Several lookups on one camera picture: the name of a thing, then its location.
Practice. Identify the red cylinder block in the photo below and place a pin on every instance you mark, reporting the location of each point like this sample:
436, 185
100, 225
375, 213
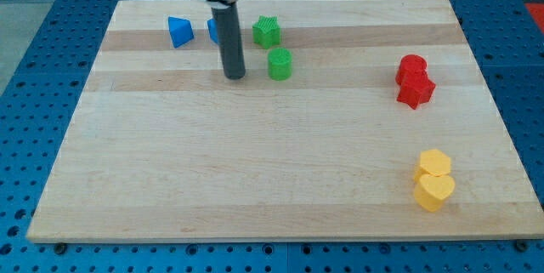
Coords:
410, 64

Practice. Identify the yellow heart block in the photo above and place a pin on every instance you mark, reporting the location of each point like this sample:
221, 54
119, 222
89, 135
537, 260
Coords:
431, 192

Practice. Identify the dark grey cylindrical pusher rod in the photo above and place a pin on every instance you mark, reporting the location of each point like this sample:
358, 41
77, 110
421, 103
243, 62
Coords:
230, 41

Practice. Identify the yellow hexagon block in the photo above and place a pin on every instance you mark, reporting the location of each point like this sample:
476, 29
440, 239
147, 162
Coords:
432, 162

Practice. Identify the green cylinder block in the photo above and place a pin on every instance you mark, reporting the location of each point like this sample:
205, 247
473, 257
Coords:
279, 64

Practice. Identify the green star block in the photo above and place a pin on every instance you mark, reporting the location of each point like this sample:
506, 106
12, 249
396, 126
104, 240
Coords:
266, 31

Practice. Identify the red star block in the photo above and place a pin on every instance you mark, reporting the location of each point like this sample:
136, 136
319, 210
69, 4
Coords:
415, 88

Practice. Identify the blue cube block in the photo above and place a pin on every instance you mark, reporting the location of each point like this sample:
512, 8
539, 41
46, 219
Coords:
212, 30

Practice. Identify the blue triangular block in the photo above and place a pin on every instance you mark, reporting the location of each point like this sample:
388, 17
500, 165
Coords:
180, 31

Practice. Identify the light wooden board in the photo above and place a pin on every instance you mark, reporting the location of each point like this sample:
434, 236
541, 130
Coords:
163, 148

